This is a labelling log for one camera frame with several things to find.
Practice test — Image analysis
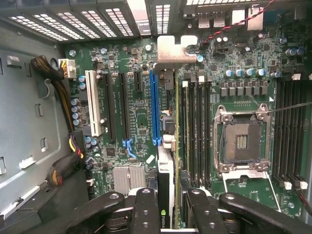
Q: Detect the silver chipset heatsink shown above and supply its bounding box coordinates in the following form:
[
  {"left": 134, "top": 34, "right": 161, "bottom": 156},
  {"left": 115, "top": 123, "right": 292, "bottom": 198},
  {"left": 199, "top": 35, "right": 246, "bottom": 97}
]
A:
[{"left": 113, "top": 165, "right": 147, "bottom": 195}]

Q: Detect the metal socket cover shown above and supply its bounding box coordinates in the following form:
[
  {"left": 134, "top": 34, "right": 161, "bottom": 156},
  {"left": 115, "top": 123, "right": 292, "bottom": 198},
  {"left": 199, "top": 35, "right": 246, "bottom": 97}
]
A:
[{"left": 220, "top": 169, "right": 282, "bottom": 213}]

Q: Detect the CPU socket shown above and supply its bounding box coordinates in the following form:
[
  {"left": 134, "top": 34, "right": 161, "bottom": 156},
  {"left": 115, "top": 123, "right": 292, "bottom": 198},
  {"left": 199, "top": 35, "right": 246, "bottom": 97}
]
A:
[{"left": 213, "top": 103, "right": 273, "bottom": 174}]

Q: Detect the black RAM slot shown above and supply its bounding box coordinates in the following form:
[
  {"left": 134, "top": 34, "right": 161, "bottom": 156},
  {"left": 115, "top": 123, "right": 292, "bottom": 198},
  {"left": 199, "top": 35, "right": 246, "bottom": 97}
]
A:
[
  {"left": 273, "top": 78, "right": 282, "bottom": 186},
  {"left": 196, "top": 73, "right": 205, "bottom": 188},
  {"left": 189, "top": 73, "right": 197, "bottom": 187},
  {"left": 204, "top": 73, "right": 213, "bottom": 190},
  {"left": 280, "top": 78, "right": 291, "bottom": 190},
  {"left": 297, "top": 73, "right": 308, "bottom": 190},
  {"left": 289, "top": 78, "right": 299, "bottom": 190}
]

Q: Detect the green motherboard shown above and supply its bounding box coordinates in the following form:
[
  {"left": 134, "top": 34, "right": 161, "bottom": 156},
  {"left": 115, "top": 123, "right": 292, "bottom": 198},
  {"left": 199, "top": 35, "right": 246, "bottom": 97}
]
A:
[{"left": 63, "top": 36, "right": 312, "bottom": 221}]

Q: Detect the black RAM stick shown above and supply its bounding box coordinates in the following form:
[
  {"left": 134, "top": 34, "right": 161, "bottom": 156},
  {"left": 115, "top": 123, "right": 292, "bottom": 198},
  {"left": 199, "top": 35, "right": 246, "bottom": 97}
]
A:
[{"left": 181, "top": 80, "right": 190, "bottom": 176}]

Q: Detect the blue expansion slot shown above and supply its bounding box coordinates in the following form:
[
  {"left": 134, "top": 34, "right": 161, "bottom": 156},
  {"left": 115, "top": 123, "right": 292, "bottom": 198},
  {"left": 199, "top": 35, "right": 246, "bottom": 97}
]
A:
[{"left": 149, "top": 69, "right": 163, "bottom": 147}]

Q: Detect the white expansion slot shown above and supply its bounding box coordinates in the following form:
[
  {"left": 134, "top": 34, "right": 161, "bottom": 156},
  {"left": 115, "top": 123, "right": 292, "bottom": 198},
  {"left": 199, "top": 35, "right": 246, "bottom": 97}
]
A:
[{"left": 84, "top": 70, "right": 103, "bottom": 137}]

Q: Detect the short black expansion slot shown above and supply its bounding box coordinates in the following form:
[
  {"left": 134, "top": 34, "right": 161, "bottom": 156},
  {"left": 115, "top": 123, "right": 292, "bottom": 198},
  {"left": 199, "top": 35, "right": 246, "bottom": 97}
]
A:
[{"left": 133, "top": 71, "right": 144, "bottom": 94}]

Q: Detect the thin locking lever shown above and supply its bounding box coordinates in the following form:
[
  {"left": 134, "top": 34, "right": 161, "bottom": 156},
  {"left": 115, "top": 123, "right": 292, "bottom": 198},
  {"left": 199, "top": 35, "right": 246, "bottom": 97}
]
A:
[{"left": 266, "top": 101, "right": 312, "bottom": 115}]

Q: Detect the open PC case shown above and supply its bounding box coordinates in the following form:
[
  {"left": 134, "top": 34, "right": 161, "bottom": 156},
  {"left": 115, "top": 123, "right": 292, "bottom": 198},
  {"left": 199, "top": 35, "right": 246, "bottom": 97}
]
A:
[{"left": 0, "top": 0, "right": 312, "bottom": 234}]

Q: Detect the red and black wire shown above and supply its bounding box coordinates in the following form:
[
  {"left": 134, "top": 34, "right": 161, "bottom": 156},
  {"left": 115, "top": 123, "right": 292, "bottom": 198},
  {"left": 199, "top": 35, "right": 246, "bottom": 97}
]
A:
[
  {"left": 199, "top": 0, "right": 276, "bottom": 47},
  {"left": 298, "top": 187, "right": 312, "bottom": 214}
]

